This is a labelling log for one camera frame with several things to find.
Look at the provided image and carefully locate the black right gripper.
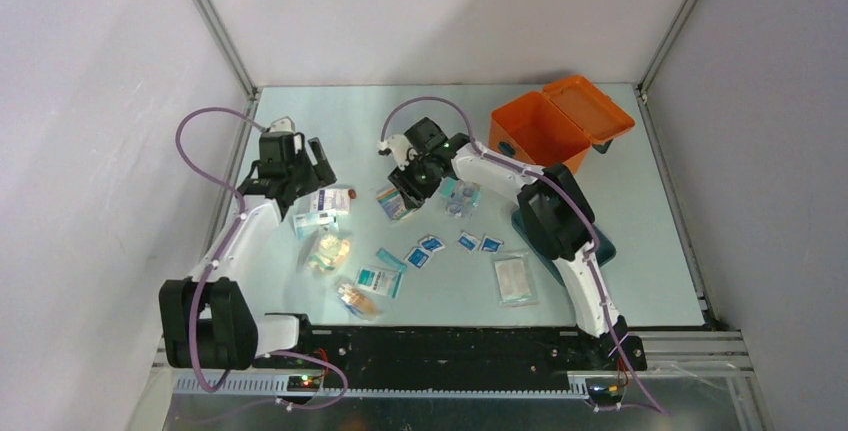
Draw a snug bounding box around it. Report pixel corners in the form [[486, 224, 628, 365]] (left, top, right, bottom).
[[388, 152, 442, 211]]

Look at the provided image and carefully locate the clear bag teal header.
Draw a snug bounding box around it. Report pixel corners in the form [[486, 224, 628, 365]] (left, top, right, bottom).
[[438, 178, 481, 207]]

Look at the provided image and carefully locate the clear bag tape roll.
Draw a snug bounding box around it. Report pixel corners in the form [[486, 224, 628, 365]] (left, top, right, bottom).
[[445, 200, 473, 219]]

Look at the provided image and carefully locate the large bandage packet orange green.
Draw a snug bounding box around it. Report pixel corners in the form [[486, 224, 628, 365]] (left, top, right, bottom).
[[376, 185, 417, 222]]

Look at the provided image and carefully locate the white medicine packet red cap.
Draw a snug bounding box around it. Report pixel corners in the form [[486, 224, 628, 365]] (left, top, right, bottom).
[[309, 187, 357, 215]]

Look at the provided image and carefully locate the clear gauze pad packet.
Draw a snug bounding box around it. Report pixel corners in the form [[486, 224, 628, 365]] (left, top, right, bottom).
[[492, 252, 538, 307]]

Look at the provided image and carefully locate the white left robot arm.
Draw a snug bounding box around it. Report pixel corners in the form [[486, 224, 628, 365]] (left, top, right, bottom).
[[159, 131, 336, 370]]

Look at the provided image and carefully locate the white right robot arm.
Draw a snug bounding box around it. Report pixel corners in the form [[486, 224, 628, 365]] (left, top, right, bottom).
[[378, 118, 622, 369]]

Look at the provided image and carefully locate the orange plastic medicine box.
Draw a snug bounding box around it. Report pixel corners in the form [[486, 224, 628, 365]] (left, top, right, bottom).
[[488, 75, 635, 173]]

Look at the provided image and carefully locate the blue white wipe sachet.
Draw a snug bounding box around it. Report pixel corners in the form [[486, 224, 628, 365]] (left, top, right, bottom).
[[419, 235, 445, 254], [479, 235, 504, 253], [405, 246, 432, 269], [457, 231, 480, 252]]

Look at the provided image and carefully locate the teal strip packet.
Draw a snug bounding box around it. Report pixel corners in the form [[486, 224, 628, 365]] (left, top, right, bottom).
[[376, 247, 407, 273]]

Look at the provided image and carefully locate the teal white label packet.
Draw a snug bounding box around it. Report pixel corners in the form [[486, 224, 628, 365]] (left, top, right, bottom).
[[354, 267, 403, 299]]

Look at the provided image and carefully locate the cotton swabs bag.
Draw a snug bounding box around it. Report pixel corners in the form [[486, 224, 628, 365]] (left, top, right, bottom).
[[335, 281, 380, 321]]

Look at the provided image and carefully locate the dark teal divider tray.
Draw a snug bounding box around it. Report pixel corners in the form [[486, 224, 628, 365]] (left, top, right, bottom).
[[510, 209, 617, 288]]

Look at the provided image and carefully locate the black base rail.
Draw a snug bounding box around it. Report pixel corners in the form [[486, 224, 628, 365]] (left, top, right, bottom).
[[253, 321, 647, 392]]

